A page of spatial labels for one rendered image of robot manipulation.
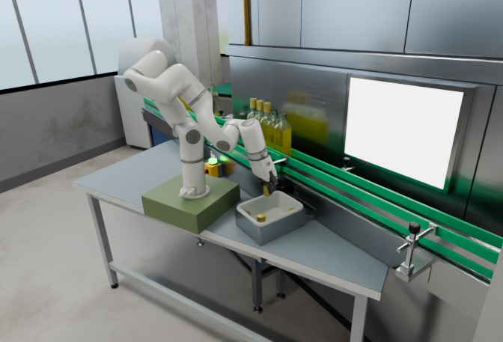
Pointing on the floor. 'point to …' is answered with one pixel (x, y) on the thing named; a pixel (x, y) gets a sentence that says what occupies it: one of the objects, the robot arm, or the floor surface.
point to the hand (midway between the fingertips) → (267, 185)
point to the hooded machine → (135, 46)
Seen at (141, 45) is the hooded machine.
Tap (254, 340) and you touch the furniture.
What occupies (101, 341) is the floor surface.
